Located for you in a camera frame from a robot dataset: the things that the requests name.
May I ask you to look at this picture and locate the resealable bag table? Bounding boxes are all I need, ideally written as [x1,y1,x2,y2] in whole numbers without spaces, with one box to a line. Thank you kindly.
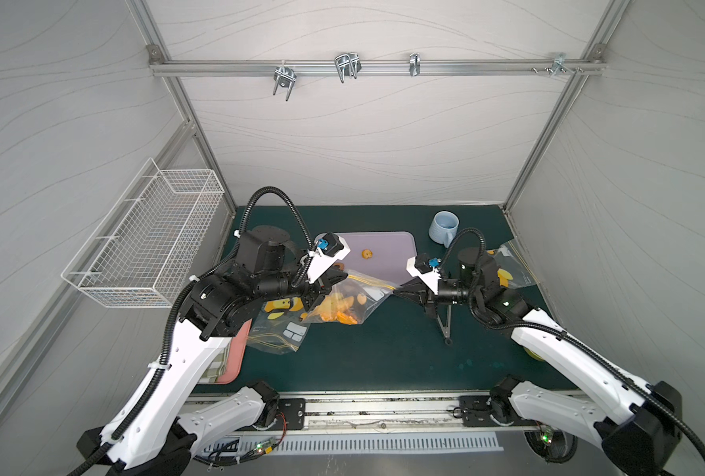
[300,271,396,325]

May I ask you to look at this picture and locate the clear resealable bag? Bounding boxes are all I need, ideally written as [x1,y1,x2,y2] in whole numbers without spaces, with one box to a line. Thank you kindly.
[489,239,540,290]

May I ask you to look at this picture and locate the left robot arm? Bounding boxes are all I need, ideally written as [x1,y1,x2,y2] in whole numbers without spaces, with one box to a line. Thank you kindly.
[71,186,351,475]

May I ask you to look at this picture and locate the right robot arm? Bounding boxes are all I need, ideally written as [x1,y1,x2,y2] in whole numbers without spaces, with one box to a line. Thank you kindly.
[395,228,705,475]

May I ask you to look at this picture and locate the resealable bag with duck print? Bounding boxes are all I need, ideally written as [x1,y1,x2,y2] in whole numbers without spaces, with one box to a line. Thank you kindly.
[247,297,310,355]

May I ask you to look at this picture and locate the metal tongs on table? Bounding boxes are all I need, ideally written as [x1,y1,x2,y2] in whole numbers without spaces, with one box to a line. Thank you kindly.
[436,305,453,346]

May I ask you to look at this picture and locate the lilac plastic tray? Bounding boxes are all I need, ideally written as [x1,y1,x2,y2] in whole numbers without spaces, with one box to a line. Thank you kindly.
[340,231,417,285]

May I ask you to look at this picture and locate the light blue ceramic mug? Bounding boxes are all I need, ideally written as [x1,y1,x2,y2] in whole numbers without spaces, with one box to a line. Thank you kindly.
[428,210,460,248]

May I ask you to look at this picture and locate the green bowl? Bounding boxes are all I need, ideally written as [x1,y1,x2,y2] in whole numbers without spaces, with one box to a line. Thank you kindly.
[524,347,546,362]

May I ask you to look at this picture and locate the pink tray with checked cloth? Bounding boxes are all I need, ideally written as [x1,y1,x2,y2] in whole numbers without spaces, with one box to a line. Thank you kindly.
[211,321,251,385]

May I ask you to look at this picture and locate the metal hook clamp left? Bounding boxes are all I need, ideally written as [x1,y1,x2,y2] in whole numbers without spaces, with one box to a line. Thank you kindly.
[272,63,297,102]

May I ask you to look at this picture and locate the metal hook clamp middle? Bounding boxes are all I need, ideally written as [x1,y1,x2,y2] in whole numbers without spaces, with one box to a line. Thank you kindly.
[334,53,362,83]

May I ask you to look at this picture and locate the metal hook clamp small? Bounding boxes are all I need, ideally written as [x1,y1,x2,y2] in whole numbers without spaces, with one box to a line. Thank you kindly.
[409,53,421,77]

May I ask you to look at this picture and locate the metal hook clamp right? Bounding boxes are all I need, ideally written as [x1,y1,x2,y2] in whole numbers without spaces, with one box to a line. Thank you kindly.
[530,53,584,77]

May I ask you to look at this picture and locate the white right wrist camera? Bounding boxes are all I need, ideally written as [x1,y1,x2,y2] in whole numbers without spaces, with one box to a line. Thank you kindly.
[406,253,442,294]

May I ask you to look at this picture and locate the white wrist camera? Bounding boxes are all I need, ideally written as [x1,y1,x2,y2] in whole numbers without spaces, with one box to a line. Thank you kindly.
[307,232,351,284]
[406,253,442,294]

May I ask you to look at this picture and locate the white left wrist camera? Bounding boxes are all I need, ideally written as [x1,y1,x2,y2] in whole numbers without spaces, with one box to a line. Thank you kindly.
[307,232,351,284]

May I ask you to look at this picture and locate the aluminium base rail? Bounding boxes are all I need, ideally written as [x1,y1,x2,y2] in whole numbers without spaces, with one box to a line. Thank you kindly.
[179,389,627,432]

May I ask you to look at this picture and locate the white wire basket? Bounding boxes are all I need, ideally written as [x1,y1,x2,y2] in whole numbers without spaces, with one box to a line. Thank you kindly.
[61,159,224,309]

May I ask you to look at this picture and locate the aluminium cross rail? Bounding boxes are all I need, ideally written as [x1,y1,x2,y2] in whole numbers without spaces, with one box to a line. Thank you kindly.
[150,57,607,77]

